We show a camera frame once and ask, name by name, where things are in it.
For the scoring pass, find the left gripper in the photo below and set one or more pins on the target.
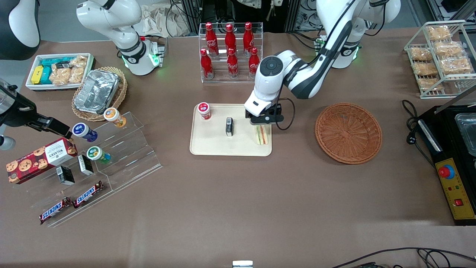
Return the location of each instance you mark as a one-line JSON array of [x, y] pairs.
[[271, 110]]

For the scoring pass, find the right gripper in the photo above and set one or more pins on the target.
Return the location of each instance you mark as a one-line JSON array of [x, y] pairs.
[[19, 115]]

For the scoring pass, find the triangular sandwich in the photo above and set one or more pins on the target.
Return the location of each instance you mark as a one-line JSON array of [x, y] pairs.
[[262, 136]]

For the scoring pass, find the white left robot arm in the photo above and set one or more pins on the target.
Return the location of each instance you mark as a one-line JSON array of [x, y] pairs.
[[308, 78]]

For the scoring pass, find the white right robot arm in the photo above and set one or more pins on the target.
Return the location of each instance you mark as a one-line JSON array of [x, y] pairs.
[[122, 22]]

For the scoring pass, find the beige plastic tray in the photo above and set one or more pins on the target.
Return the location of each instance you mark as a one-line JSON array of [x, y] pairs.
[[215, 145]]

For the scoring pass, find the oval light wicker basket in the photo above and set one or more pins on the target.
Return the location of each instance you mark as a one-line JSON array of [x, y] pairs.
[[121, 93]]

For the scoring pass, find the round brown wicker basket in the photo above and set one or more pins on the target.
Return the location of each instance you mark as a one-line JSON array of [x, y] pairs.
[[347, 134]]

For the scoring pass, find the blue-lid small jar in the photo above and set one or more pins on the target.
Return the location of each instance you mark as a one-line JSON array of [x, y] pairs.
[[83, 131]]

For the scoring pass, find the red Walkers cookie box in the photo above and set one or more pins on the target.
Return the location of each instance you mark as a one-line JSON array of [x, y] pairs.
[[37, 160]]

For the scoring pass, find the small black box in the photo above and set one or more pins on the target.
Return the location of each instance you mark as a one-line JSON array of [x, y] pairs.
[[65, 175], [85, 165], [229, 127]]

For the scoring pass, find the red cola bottle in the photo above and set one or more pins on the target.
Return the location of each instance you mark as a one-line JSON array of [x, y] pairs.
[[248, 37], [206, 66], [211, 39], [232, 65], [253, 64], [230, 39]]

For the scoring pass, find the white rectangular bin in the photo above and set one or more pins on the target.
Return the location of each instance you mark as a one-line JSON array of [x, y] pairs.
[[31, 86]]

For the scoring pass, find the green-lid small jar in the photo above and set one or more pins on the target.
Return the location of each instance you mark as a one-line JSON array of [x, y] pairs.
[[97, 154]]

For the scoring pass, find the clear acrylic bottle rack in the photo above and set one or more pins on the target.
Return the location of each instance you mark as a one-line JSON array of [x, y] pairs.
[[222, 80]]

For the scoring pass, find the clear bag of fried snacks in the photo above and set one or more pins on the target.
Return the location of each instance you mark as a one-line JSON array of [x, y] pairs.
[[448, 48], [455, 66], [421, 54], [430, 84], [425, 69], [76, 75], [438, 32], [60, 76], [79, 61]]

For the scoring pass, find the teal small box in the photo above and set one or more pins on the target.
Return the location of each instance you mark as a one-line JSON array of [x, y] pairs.
[[54, 60], [46, 75]]

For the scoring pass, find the aluminium foil container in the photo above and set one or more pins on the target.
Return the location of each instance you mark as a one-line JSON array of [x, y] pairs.
[[96, 91]]

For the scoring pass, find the yellow small box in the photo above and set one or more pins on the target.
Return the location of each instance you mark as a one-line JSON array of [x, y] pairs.
[[37, 74]]

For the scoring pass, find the red-lid small jar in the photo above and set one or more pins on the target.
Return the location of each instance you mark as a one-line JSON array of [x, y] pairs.
[[204, 110]]

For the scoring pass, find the orange-lid small jar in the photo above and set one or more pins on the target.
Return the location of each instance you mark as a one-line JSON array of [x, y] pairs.
[[113, 116]]

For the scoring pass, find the Snickers chocolate bar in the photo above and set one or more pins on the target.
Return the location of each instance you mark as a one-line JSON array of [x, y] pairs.
[[55, 210], [88, 194]]

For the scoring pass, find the clear acrylic stepped display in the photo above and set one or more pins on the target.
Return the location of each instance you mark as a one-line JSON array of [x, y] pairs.
[[130, 156]]

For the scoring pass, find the person in beige coat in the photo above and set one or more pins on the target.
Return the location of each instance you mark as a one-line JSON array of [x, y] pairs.
[[256, 3]]

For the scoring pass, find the beige cloth bag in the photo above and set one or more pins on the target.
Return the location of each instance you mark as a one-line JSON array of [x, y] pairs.
[[160, 20]]

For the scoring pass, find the small white grey block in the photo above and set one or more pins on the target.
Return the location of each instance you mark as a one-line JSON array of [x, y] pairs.
[[242, 264]]

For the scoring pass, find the black heating appliance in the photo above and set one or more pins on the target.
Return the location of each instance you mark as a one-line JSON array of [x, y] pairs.
[[446, 149]]

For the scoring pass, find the steel pan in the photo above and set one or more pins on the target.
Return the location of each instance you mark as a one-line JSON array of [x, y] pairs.
[[468, 134]]

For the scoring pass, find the yellow control panel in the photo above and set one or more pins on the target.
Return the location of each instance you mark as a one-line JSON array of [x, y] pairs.
[[455, 190]]

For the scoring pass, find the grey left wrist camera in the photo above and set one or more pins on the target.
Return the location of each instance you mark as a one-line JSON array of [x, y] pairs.
[[267, 120]]

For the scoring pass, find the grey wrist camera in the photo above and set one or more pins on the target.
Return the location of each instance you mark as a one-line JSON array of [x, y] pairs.
[[267, 120], [6, 143]]

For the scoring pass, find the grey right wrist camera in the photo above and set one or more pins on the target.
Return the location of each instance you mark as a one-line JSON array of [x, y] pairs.
[[6, 143]]

